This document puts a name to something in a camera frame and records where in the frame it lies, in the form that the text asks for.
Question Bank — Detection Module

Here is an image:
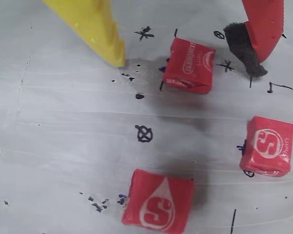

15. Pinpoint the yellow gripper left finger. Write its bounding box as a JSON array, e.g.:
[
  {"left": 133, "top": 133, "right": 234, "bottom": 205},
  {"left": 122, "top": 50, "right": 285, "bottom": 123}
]
[{"left": 41, "top": 0, "right": 126, "bottom": 68}]

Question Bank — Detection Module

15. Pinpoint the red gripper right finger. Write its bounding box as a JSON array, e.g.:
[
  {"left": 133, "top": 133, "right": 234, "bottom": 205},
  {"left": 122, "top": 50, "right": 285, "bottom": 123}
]
[{"left": 223, "top": 0, "right": 285, "bottom": 78}]

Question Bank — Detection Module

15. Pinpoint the red candy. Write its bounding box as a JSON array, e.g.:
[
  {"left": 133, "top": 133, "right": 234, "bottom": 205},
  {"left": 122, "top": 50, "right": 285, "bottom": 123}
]
[{"left": 162, "top": 37, "right": 217, "bottom": 95}]

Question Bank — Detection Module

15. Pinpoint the red candy circle logo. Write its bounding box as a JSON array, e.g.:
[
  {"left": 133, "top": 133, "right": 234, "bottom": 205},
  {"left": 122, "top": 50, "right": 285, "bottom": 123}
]
[{"left": 239, "top": 116, "right": 293, "bottom": 178}]

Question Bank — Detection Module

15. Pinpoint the red candy drop logo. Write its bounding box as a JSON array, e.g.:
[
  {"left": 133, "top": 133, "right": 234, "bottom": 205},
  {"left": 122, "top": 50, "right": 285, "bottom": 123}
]
[{"left": 122, "top": 168, "right": 195, "bottom": 232}]

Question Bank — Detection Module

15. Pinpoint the white plastic table cover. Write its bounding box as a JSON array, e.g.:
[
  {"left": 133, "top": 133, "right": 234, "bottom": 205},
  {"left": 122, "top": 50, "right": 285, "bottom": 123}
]
[{"left": 0, "top": 0, "right": 293, "bottom": 234}]

